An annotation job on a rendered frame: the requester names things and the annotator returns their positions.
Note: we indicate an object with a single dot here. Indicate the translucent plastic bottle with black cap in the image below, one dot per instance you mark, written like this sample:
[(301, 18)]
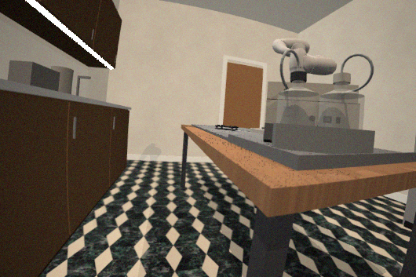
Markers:
[(298, 105)]

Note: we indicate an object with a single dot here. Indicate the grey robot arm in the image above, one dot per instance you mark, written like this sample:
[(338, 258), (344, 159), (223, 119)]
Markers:
[(316, 65)]

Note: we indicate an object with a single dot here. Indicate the translucent plastic bottle with grey cap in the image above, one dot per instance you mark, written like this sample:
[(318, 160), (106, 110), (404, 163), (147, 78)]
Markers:
[(341, 108)]

